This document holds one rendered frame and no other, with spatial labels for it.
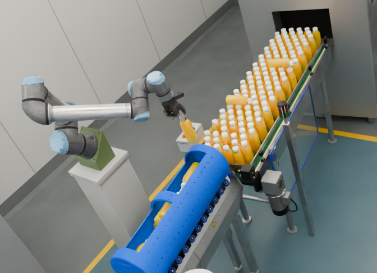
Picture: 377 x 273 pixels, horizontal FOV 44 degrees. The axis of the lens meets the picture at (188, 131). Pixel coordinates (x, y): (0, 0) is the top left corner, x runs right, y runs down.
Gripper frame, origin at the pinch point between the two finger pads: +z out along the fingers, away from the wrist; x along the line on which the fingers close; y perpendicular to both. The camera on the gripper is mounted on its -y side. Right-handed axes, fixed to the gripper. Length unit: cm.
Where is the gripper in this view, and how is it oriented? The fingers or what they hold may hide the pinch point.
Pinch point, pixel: (182, 117)
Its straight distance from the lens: 280.1
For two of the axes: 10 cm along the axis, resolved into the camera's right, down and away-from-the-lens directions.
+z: 3.9, 6.4, 6.6
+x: 8.5, 0.1, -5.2
